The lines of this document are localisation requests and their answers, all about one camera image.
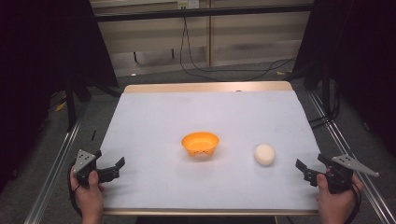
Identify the black horizontal bar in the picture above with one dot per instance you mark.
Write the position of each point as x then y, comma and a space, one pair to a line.
202, 13

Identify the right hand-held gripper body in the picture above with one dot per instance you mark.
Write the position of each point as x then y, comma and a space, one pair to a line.
341, 174

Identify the white wall socket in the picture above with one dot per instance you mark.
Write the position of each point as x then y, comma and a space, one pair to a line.
188, 3

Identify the black metal stand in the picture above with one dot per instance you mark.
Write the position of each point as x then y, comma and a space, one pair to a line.
325, 93
70, 105

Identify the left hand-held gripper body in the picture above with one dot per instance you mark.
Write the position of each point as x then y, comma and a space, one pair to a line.
84, 161

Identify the orange plastic bowl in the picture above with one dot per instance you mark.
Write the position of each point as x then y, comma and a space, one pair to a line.
200, 143

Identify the person's right hand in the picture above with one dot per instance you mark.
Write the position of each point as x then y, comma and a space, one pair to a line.
334, 203

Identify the small black floor piece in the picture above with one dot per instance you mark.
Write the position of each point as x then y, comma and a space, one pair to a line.
93, 134

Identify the person's left hand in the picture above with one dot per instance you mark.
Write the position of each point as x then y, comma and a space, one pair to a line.
89, 199

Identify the white round ball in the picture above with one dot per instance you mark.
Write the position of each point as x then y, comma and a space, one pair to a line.
264, 154

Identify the white table sheet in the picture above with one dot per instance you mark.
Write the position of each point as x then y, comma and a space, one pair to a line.
202, 186

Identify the aluminium floor rail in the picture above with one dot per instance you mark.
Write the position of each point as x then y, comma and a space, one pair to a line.
351, 155
53, 174

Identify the black curtain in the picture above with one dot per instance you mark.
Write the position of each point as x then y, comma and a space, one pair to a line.
40, 77
358, 62

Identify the yellow floor tape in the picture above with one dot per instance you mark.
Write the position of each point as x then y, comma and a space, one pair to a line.
61, 106
281, 73

